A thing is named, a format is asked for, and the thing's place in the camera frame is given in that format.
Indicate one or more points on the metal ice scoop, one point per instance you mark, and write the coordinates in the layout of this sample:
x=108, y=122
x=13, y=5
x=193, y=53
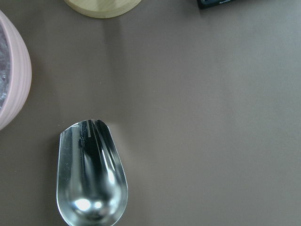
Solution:
x=91, y=185

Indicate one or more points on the pink bowl with ice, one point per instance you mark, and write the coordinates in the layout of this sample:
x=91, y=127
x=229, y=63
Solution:
x=20, y=72

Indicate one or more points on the wooden cup tree stand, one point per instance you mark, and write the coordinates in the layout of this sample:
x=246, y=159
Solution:
x=102, y=8

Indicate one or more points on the black glass rack tray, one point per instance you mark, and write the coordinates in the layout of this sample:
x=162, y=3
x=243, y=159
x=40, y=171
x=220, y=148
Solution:
x=203, y=4

